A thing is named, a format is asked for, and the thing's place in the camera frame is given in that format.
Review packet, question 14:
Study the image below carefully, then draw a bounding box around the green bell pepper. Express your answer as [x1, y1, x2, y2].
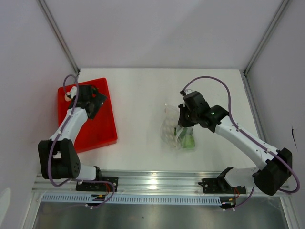
[174, 126, 193, 138]

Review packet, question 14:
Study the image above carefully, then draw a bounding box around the clear zip top bag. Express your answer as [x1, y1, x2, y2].
[160, 104, 196, 150]

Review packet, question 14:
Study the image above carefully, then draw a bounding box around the green round lime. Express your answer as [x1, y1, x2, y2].
[181, 135, 196, 149]

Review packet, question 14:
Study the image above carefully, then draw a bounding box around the green chili pepper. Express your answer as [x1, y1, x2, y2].
[92, 87, 99, 94]

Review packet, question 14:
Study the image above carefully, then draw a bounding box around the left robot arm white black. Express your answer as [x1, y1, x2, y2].
[38, 84, 107, 191]

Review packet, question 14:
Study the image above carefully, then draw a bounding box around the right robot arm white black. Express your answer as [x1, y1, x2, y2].
[178, 91, 293, 196]

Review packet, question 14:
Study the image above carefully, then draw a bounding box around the red plastic tray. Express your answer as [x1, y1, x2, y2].
[57, 78, 118, 153]

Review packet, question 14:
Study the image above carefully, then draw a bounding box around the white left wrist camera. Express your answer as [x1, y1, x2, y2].
[67, 86, 77, 100]

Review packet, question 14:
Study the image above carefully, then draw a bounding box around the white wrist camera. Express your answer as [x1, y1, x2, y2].
[67, 86, 77, 100]
[180, 89, 193, 96]

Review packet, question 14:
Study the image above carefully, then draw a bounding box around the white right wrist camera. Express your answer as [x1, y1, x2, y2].
[180, 89, 193, 96]

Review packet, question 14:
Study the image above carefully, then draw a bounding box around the aluminium rail frame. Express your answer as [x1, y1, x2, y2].
[32, 170, 293, 198]

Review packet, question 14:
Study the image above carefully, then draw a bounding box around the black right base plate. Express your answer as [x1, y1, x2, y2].
[198, 178, 246, 194]

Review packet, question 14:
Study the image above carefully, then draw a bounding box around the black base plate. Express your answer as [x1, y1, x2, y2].
[198, 178, 246, 194]
[76, 176, 119, 192]

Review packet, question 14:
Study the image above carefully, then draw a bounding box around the left aluminium corner post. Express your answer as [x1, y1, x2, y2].
[36, 0, 80, 74]

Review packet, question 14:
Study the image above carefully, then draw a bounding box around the aluminium corner post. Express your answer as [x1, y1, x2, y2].
[243, 0, 292, 76]
[36, 0, 80, 74]

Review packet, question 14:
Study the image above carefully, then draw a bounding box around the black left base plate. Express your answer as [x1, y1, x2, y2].
[76, 176, 119, 192]

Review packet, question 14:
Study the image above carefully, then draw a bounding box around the white slotted cable duct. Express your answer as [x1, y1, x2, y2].
[41, 193, 222, 206]

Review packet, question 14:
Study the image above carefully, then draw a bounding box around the right aluminium corner post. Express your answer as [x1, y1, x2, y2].
[243, 0, 292, 76]

